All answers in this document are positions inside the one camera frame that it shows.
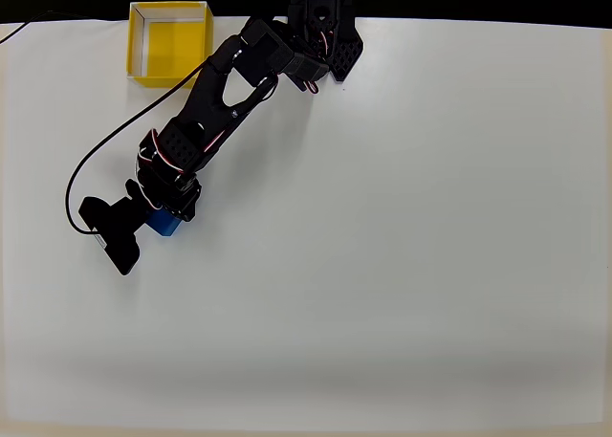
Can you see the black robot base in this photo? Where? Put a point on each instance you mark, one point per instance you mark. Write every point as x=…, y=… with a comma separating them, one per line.
x=346, y=50

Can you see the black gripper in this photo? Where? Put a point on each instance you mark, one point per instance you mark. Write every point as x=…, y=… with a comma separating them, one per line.
x=184, y=207

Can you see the blue block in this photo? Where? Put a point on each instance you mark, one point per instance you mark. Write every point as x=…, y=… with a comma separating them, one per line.
x=165, y=223

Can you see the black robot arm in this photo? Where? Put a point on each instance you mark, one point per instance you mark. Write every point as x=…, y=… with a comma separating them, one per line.
x=210, y=97

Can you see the yellow open box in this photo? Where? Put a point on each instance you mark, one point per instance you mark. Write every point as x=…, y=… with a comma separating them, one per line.
x=167, y=40

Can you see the black camera bar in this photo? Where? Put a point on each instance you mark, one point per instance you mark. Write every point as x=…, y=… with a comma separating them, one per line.
x=115, y=231

